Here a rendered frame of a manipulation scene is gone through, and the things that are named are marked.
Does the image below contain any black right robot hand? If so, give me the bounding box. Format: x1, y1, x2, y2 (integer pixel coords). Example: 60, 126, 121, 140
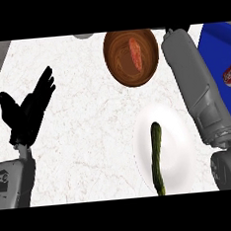
164, 25, 192, 36

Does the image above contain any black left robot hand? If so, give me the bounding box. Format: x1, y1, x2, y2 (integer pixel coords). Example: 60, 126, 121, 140
0, 64, 61, 151

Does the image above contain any orange sweet potato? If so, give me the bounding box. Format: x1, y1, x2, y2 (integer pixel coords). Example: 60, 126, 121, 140
127, 36, 144, 74

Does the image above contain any brown wooden plate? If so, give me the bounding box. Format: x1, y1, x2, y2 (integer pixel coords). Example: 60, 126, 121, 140
101, 28, 162, 91

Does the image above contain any white bowl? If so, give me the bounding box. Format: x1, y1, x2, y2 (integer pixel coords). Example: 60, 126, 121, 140
128, 99, 200, 198

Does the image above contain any grey round object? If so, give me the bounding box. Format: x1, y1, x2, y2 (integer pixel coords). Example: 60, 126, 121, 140
72, 34, 96, 40

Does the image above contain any green cucumber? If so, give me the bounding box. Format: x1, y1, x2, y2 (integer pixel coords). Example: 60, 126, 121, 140
147, 120, 168, 197

